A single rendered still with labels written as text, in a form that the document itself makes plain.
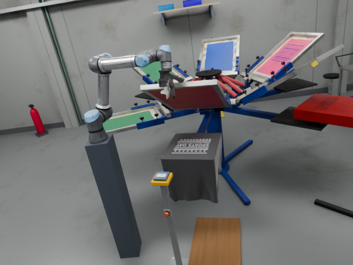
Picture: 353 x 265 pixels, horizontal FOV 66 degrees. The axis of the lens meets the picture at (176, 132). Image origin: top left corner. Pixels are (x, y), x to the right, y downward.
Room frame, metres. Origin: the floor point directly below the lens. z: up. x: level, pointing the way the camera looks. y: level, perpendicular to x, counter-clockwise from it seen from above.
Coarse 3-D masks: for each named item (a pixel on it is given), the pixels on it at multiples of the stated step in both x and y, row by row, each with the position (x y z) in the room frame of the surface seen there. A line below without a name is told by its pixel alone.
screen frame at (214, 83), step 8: (200, 80) 1.88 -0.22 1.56; (208, 80) 1.86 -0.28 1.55; (216, 80) 1.84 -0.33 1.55; (144, 88) 2.01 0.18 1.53; (152, 88) 1.98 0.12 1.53; (160, 88) 1.96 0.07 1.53; (176, 88) 1.95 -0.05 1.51; (216, 88) 1.91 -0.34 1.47; (152, 96) 2.17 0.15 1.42; (224, 96) 2.14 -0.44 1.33; (224, 104) 2.35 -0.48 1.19
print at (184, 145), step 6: (180, 144) 2.16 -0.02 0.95; (186, 144) 2.14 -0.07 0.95; (192, 144) 2.12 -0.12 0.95; (198, 144) 2.10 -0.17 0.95; (204, 144) 2.08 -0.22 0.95; (174, 150) 2.05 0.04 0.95; (180, 150) 2.04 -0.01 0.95; (186, 150) 2.02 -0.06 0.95; (192, 150) 2.00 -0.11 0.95; (198, 150) 1.99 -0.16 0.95; (204, 150) 1.97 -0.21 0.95
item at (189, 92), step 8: (184, 88) 1.94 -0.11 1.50; (192, 88) 1.93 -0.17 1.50; (200, 88) 1.93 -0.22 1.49; (208, 88) 1.92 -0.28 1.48; (192, 96) 2.13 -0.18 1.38; (200, 96) 2.13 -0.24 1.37; (208, 96) 2.12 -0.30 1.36; (216, 96) 2.11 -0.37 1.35; (200, 104) 2.38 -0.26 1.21; (208, 104) 2.37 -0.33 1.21; (216, 104) 2.36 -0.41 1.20
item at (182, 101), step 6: (156, 90) 2.01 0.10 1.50; (180, 90) 1.99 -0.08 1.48; (156, 96) 2.17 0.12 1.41; (162, 96) 2.16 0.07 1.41; (180, 96) 2.15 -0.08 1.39; (186, 96) 2.14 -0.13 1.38; (168, 102) 2.34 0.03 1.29; (174, 102) 2.33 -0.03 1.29; (180, 102) 2.33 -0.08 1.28; (186, 102) 2.32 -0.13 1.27; (192, 102) 2.31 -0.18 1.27; (174, 108) 2.58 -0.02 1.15; (180, 108) 2.57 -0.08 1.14; (186, 108) 2.56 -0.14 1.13
